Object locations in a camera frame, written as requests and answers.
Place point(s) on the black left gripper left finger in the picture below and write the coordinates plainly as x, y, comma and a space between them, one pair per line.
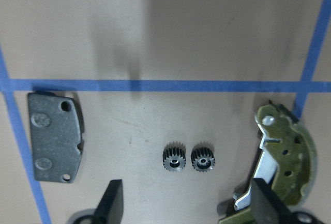
111, 206

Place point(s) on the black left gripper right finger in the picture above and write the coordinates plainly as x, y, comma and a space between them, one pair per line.
266, 207

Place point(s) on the small black bearing gear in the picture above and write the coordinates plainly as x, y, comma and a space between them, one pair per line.
202, 157

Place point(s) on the green brake shoe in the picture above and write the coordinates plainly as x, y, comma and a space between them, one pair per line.
287, 163

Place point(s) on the black brake pad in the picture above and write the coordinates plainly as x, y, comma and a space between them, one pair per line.
56, 129

